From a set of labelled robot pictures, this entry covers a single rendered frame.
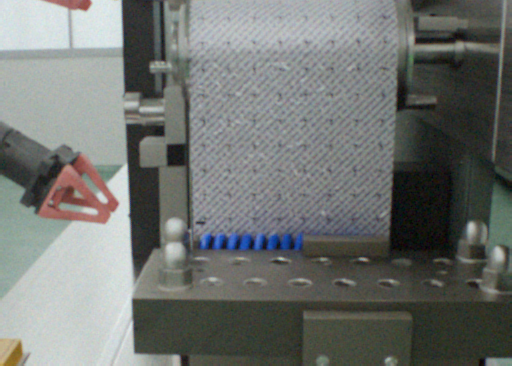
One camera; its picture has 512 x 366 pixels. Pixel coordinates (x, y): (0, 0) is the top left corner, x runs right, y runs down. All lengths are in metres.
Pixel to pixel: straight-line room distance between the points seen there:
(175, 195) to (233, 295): 0.28
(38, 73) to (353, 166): 5.93
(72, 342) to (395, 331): 0.42
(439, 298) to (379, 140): 0.23
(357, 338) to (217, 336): 0.13
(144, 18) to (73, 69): 5.44
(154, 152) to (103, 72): 5.63
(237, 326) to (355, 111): 0.30
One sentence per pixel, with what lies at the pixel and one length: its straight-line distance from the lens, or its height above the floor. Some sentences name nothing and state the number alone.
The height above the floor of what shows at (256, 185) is 1.10.
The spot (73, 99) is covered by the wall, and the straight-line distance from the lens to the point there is 6.65.
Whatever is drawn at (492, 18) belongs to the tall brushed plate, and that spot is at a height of 1.29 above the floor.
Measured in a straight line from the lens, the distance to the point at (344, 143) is 0.87.
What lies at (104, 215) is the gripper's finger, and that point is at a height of 1.07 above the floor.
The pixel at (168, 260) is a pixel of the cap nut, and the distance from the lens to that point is 0.72.
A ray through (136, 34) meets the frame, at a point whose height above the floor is 1.27.
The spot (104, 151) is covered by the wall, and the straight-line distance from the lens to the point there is 6.65.
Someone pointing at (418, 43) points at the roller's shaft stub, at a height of 1.26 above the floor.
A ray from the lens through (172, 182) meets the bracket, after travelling 0.96.
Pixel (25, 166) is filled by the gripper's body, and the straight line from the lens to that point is 0.89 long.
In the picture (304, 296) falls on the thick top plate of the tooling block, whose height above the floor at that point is 1.03.
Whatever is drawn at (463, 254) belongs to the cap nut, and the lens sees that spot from 0.85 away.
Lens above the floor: 1.29
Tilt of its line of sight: 16 degrees down
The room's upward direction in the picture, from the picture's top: 1 degrees counter-clockwise
